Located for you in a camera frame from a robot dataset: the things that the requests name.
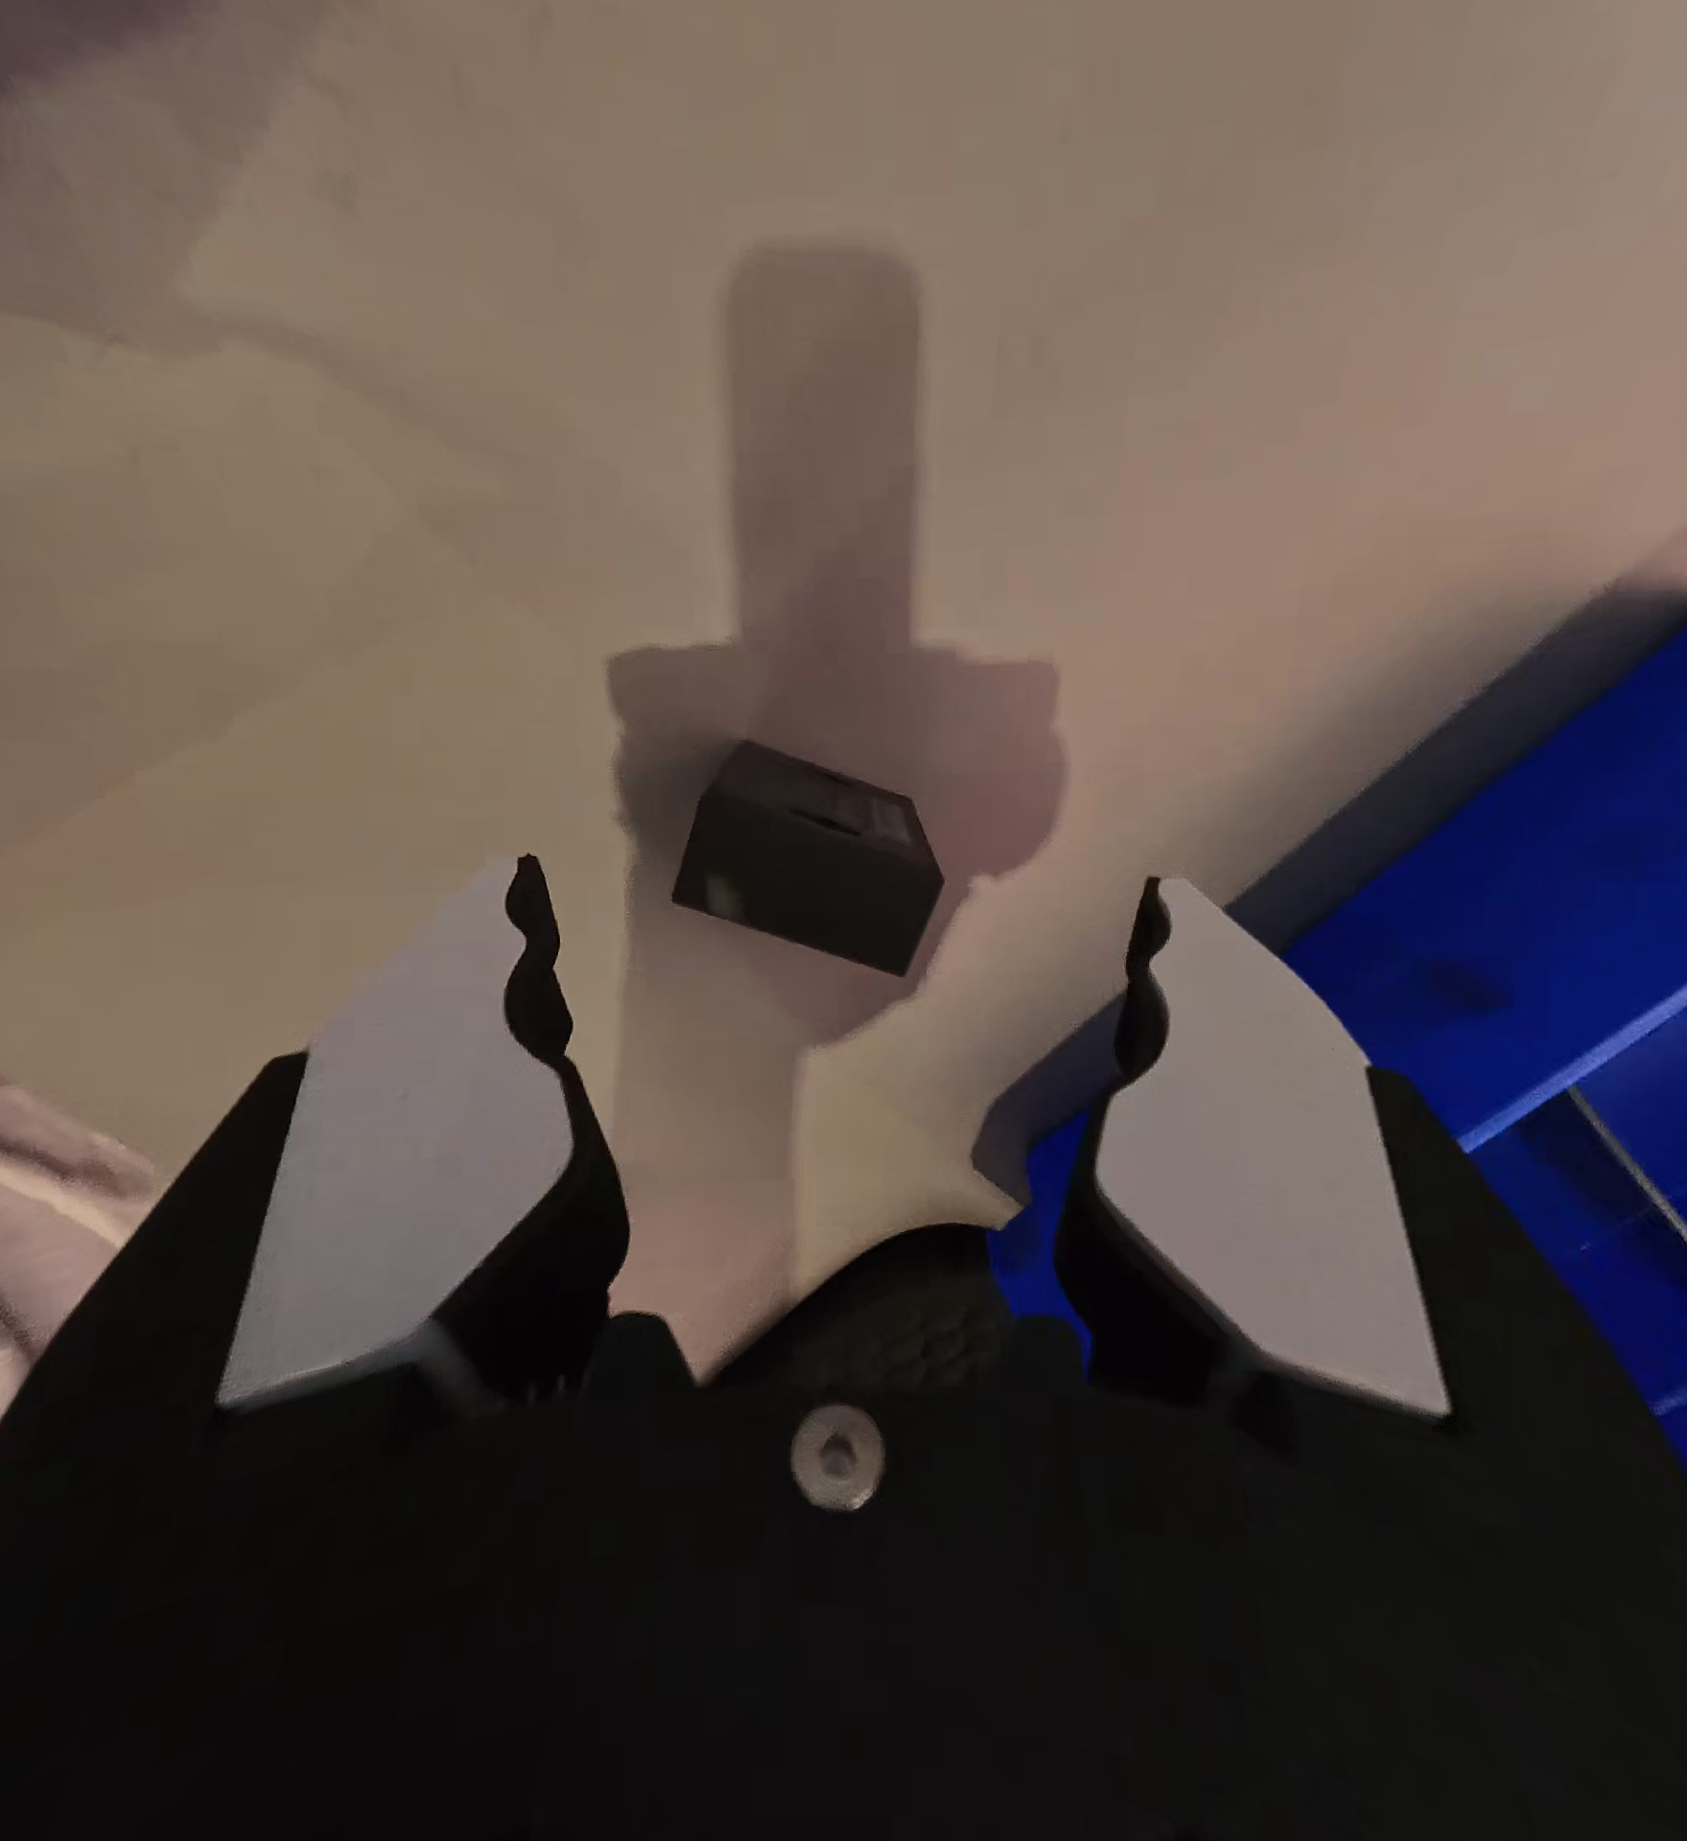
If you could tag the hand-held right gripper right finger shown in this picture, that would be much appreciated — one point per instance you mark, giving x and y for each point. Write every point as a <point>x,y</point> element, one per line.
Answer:
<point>1276,1179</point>

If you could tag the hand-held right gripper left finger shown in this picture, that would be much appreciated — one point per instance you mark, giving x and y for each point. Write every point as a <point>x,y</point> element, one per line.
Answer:
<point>397,1179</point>

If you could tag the black network switch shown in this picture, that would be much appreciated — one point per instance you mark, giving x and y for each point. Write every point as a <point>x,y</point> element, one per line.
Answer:
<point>802,849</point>

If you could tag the blue plastic bin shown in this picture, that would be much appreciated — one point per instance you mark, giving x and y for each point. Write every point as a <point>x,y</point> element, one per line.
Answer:
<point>1535,949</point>

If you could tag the black textured pad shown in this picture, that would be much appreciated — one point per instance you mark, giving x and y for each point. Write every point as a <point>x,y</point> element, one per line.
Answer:
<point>902,1309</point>

